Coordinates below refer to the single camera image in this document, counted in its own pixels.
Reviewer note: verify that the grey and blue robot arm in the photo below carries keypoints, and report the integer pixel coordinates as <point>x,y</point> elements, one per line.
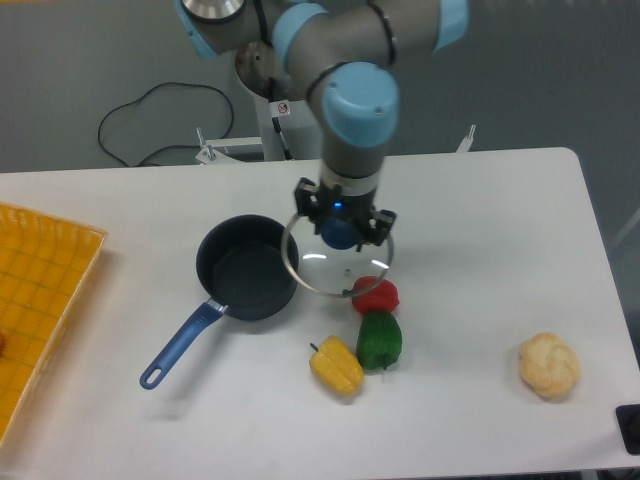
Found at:
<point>340,64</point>

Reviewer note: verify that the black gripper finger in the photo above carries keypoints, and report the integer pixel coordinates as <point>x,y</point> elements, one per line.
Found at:
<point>374,227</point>
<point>308,201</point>

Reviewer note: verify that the red bell pepper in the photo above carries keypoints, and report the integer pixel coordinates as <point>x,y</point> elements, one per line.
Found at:
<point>382,297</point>

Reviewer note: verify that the black device at table edge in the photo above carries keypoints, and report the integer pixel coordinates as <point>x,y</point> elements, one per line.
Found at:
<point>628,421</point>

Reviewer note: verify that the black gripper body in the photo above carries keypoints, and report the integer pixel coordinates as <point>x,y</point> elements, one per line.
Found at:
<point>334,203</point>

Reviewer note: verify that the yellow bell pepper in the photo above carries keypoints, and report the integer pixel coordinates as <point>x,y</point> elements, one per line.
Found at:
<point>336,367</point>

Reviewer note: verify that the yellow plastic basket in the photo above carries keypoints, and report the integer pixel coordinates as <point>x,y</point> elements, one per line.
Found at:
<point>45,260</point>

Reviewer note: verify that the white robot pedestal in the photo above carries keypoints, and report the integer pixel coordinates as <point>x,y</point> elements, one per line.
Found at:
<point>288,129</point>

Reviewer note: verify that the glass lid with blue knob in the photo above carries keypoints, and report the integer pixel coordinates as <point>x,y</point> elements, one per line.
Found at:
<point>331,272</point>

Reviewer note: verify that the round bread roll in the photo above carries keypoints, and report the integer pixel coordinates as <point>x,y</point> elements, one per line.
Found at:
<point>548,365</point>

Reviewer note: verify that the green bell pepper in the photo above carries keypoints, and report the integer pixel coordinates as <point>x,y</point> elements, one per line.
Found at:
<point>380,341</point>

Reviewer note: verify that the dark blue saucepan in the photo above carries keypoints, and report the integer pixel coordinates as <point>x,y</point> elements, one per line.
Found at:
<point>240,264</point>

